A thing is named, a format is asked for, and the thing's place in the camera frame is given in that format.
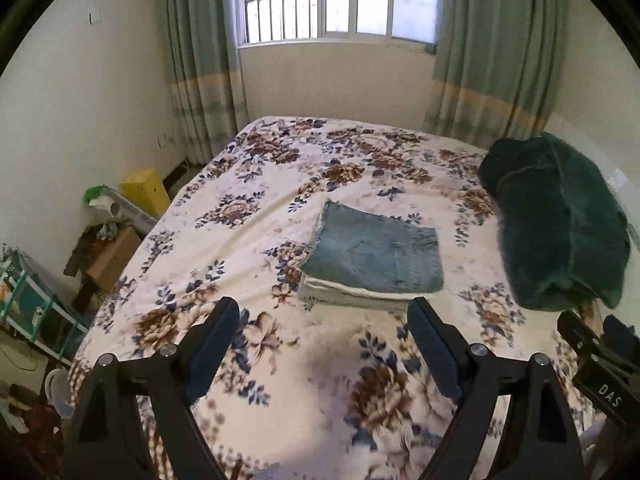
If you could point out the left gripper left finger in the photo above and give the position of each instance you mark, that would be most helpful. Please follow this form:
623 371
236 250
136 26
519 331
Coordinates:
106 440

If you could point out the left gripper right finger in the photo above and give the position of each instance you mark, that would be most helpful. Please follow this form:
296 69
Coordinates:
539 439

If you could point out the blue denim shorts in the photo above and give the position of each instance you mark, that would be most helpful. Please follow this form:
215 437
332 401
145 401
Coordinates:
382 254

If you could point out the large dark green blanket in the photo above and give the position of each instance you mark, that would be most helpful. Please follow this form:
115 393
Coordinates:
563 235

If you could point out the teal storage rack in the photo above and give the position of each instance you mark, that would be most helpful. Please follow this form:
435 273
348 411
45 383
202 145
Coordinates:
33 310

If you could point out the brown cardboard box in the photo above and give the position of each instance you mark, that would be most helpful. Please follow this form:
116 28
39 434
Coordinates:
106 268

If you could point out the grey folded pants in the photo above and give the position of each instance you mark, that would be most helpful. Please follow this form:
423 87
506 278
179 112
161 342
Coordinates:
363 300

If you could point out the white pipe with green cloth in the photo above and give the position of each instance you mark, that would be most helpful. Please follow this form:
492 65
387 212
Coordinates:
119 208

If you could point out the floral bed blanket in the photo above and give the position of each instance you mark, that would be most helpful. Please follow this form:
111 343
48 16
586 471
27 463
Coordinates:
322 379

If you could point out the white folded pants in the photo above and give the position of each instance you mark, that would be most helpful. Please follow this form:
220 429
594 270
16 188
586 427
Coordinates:
316 286

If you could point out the yellow box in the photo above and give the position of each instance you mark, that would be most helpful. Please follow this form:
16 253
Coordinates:
145 188

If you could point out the right green curtain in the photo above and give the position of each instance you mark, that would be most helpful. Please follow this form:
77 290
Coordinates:
497 68

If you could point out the green curtain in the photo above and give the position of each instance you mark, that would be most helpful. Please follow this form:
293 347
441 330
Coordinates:
497 68
205 74

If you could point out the left green curtain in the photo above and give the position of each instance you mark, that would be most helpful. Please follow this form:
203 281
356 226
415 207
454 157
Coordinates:
205 74

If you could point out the window with bars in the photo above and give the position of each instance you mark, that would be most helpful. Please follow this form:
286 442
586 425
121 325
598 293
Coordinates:
414 22

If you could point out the white wall switch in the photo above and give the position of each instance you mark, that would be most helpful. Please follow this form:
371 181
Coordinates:
94 17

